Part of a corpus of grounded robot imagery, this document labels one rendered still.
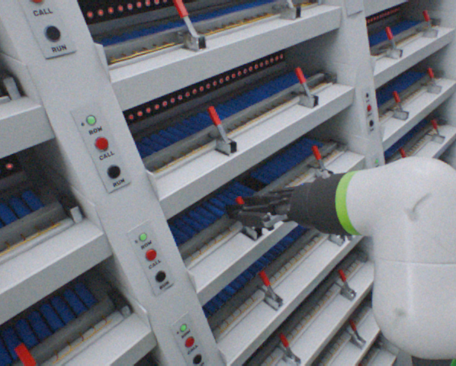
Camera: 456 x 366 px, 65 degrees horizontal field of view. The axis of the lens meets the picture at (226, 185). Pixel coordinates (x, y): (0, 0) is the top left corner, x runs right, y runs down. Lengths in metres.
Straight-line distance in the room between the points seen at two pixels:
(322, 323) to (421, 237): 0.65
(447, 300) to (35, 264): 0.50
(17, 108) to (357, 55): 0.77
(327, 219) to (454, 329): 0.19
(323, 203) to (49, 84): 0.39
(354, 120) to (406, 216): 0.59
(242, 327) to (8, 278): 0.48
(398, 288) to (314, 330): 0.61
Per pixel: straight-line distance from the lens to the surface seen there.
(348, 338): 1.26
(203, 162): 0.65
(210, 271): 0.69
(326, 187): 0.52
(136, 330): 0.64
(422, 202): 0.45
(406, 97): 1.42
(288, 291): 0.88
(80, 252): 0.54
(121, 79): 0.54
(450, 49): 1.63
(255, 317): 0.84
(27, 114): 0.50
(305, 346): 1.02
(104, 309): 0.66
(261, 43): 0.73
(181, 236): 0.73
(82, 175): 0.52
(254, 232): 0.73
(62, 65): 0.52
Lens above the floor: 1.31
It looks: 21 degrees down
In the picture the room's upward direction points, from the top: 18 degrees counter-clockwise
